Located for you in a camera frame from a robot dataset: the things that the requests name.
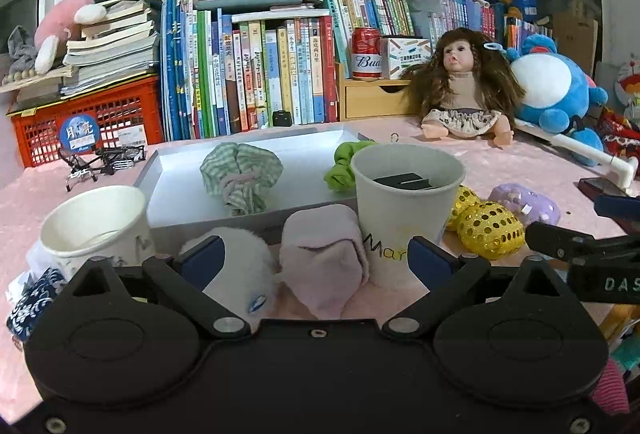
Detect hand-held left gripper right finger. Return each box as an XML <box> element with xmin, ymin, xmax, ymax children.
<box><xmin>381</xmin><ymin>237</ymin><xmax>576</xmax><ymax>340</ymax></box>

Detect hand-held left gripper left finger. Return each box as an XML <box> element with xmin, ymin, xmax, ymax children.
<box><xmin>64</xmin><ymin>235</ymin><xmax>251</xmax><ymax>340</ymax></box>

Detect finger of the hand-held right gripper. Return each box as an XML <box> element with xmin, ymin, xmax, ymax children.
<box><xmin>525</xmin><ymin>221</ymin><xmax>598</xmax><ymax>262</ymax></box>
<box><xmin>594</xmin><ymin>194</ymin><xmax>640</xmax><ymax>221</ymax></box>

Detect white fluffy plush ball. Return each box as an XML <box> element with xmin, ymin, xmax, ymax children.
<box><xmin>180</xmin><ymin>227</ymin><xmax>279</xmax><ymax>331</ymax></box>

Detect purple plush toy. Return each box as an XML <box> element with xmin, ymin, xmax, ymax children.
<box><xmin>488</xmin><ymin>183</ymin><xmax>562</xmax><ymax>226</ymax></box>

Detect white scribbled paper cup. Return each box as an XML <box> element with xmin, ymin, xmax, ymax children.
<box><xmin>350</xmin><ymin>143</ymin><xmax>466</xmax><ymax>291</ymax></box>
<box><xmin>39</xmin><ymin>185</ymin><xmax>156</xmax><ymax>276</ymax></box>

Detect gold sequined pouch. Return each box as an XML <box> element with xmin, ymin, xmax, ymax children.
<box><xmin>445</xmin><ymin>184</ymin><xmax>526</xmax><ymax>261</ymax></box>

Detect white shallow cardboard tray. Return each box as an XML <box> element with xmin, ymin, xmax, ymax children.
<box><xmin>132</xmin><ymin>124</ymin><xmax>372</xmax><ymax>246</ymax></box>

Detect black fabric pouch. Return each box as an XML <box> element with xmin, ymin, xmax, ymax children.
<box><xmin>374</xmin><ymin>172</ymin><xmax>447</xmax><ymax>191</ymax></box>

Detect pink fuzzy sock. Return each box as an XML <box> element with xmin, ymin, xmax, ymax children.
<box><xmin>278</xmin><ymin>204</ymin><xmax>371</xmax><ymax>320</ymax></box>

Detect lime green scrunchie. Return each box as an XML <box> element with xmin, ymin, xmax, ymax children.
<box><xmin>323</xmin><ymin>140</ymin><xmax>377</xmax><ymax>192</ymax></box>

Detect dark red phone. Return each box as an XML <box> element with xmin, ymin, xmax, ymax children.
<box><xmin>577</xmin><ymin>176</ymin><xmax>627</xmax><ymax>203</ymax></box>

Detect white plastic pipe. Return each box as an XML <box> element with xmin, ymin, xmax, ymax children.
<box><xmin>514</xmin><ymin>118</ymin><xmax>640</xmax><ymax>189</ymax></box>

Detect red printed fabric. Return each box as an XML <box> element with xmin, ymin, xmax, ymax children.
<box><xmin>596</xmin><ymin>108</ymin><xmax>640</xmax><ymax>161</ymax></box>

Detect green checked cloth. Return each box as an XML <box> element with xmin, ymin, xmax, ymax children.
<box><xmin>200</xmin><ymin>143</ymin><xmax>284</xmax><ymax>216</ymax></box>

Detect colourful striped fabric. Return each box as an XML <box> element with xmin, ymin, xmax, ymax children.
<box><xmin>589</xmin><ymin>303</ymin><xmax>640</xmax><ymax>416</ymax></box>

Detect blue and white cat toy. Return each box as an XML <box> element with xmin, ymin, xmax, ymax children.
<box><xmin>614</xmin><ymin>56</ymin><xmax>640</xmax><ymax>121</ymax></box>

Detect black-framed glasses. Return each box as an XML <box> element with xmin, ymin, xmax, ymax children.
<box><xmin>57</xmin><ymin>143</ymin><xmax>149</xmax><ymax>191</ymax></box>

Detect blue and white plush toy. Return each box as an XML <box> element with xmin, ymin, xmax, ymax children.
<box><xmin>504</xmin><ymin>33</ymin><xmax>609</xmax><ymax>166</ymax></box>

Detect wooden desktop drawer box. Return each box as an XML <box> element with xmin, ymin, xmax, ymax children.
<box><xmin>335</xmin><ymin>62</ymin><xmax>427</xmax><ymax>120</ymax></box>

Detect brown cardboard box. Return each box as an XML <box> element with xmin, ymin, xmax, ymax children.
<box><xmin>551</xmin><ymin>11</ymin><xmax>599</xmax><ymax>76</ymax></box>

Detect blue patterned bag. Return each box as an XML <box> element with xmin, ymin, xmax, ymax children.
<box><xmin>6</xmin><ymin>266</ymin><xmax>69</xmax><ymax>346</ymax></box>

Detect round blue sticker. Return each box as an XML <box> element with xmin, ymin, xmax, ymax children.
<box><xmin>59</xmin><ymin>113</ymin><xmax>102</xmax><ymax>151</ymax></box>

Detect brown-haired baby doll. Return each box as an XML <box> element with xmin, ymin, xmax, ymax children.
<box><xmin>400</xmin><ymin>27</ymin><xmax>529</xmax><ymax>149</ymax></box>

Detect row of tall upright books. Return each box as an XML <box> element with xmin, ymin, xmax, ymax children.
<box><xmin>160</xmin><ymin>0</ymin><xmax>342</xmax><ymax>141</ymax></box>

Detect small white patterned box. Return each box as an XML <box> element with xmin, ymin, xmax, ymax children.
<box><xmin>381</xmin><ymin>36</ymin><xmax>432</xmax><ymax>80</ymax></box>

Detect red plastic crate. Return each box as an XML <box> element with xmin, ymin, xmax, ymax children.
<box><xmin>6</xmin><ymin>74</ymin><xmax>166</xmax><ymax>168</ymax></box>

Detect red drink can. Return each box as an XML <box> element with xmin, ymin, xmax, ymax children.
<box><xmin>351</xmin><ymin>27</ymin><xmax>384</xmax><ymax>80</ymax></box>

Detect stack of worn flat books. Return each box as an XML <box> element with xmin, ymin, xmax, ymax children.
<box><xmin>61</xmin><ymin>0</ymin><xmax>162</xmax><ymax>96</ymax></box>

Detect row of small upright books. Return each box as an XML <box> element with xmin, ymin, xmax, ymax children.
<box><xmin>330</xmin><ymin>0</ymin><xmax>553</xmax><ymax>65</ymax></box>

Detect teal flat book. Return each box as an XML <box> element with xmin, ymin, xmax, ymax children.
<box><xmin>194</xmin><ymin>0</ymin><xmax>326</xmax><ymax>12</ymax></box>

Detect pink and white plush toy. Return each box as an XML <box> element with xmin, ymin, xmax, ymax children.
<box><xmin>34</xmin><ymin>0</ymin><xmax>109</xmax><ymax>75</ymax></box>

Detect grey plush toy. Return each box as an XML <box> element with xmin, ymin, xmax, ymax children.
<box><xmin>7</xmin><ymin>25</ymin><xmax>42</xmax><ymax>75</ymax></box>

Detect wooden bead string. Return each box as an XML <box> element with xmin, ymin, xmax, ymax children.
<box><xmin>1</xmin><ymin>66</ymin><xmax>37</xmax><ymax>88</ymax></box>

